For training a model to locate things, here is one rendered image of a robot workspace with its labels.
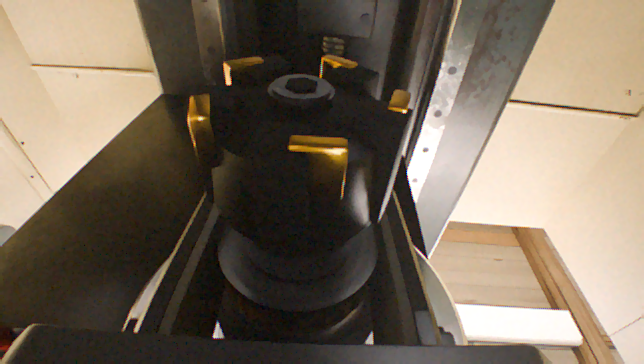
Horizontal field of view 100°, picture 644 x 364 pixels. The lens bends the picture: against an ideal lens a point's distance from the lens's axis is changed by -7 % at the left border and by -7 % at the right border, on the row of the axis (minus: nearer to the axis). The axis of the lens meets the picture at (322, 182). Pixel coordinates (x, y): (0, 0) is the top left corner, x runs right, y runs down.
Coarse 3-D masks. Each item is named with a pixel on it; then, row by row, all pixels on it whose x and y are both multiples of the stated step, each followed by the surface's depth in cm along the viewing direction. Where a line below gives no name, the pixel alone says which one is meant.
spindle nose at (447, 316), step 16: (416, 256) 16; (160, 272) 14; (432, 272) 15; (144, 288) 14; (432, 288) 14; (144, 304) 13; (432, 304) 14; (448, 304) 14; (448, 320) 13; (464, 336) 13
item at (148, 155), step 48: (144, 144) 42; (192, 144) 43; (96, 192) 34; (144, 192) 35; (192, 192) 35; (48, 240) 29; (96, 240) 29; (144, 240) 30; (0, 288) 25; (48, 288) 25; (96, 288) 25
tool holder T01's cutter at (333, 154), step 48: (192, 96) 5; (240, 96) 6; (288, 96) 6; (336, 96) 6; (240, 144) 5; (288, 144) 5; (336, 144) 5; (384, 144) 5; (240, 192) 6; (288, 192) 5; (336, 192) 5; (384, 192) 6; (288, 240) 6; (336, 240) 6
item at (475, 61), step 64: (192, 0) 43; (256, 0) 47; (320, 0) 46; (384, 0) 51; (448, 0) 44; (512, 0) 43; (192, 64) 53; (320, 64) 60; (384, 64) 59; (448, 64) 47; (512, 64) 49; (448, 128) 59; (448, 192) 70
